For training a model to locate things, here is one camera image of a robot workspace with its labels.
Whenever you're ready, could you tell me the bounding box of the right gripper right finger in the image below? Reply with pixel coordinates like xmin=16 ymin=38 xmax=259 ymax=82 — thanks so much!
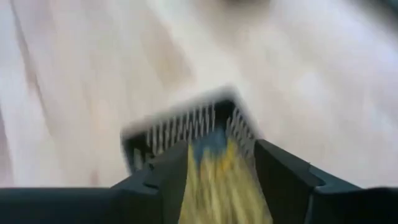
xmin=253 ymin=138 xmax=398 ymax=224

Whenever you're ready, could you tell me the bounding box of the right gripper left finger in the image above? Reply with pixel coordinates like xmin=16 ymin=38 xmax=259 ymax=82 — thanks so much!
xmin=0 ymin=139 xmax=190 ymax=224

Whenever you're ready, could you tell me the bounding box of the black slotted plastic basket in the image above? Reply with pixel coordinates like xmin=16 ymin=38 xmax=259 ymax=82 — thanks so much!
xmin=120 ymin=86 xmax=262 ymax=175

